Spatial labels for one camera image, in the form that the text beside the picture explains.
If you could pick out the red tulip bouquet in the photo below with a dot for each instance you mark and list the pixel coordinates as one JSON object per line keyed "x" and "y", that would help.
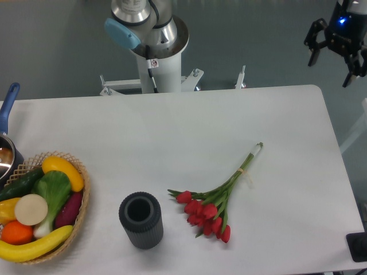
{"x": 209, "y": 210}

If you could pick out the green bok choy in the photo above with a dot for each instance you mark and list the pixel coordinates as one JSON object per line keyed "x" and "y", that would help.
{"x": 55, "y": 188}

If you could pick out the beige round radish slice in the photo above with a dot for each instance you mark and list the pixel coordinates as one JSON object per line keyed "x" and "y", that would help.
{"x": 31, "y": 209}

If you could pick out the black device at table edge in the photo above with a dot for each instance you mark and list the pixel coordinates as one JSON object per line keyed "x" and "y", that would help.
{"x": 357, "y": 246}

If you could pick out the orange fruit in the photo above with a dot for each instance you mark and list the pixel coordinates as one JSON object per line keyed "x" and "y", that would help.
{"x": 15, "y": 233}

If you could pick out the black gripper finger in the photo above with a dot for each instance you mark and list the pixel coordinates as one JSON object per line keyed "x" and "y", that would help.
{"x": 356, "y": 64}
{"x": 311, "y": 40}

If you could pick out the dark grey ribbed vase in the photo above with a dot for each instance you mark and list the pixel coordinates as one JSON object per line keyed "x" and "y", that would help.
{"x": 141, "y": 217}

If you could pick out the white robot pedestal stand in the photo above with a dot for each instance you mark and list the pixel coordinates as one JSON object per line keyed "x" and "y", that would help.
{"x": 156, "y": 76}

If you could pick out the purple sweet potato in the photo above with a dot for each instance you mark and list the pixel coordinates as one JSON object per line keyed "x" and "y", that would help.
{"x": 70, "y": 211}

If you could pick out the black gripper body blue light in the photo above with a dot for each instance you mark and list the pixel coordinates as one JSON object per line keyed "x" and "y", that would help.
{"x": 347, "y": 28}

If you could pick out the yellow bell pepper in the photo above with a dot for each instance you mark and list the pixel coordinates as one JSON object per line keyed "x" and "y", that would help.
{"x": 7, "y": 210}

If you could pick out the woven wicker basket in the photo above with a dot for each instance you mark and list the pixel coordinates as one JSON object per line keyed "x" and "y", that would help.
{"x": 36, "y": 162}

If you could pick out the blue handled saucepan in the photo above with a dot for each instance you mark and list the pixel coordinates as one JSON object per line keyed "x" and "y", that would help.
{"x": 11, "y": 158}

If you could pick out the yellow banana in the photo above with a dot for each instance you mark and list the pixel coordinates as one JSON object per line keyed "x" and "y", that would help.
{"x": 35, "y": 249}

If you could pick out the green cucumber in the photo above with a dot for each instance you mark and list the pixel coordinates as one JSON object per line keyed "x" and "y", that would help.
{"x": 21, "y": 186}

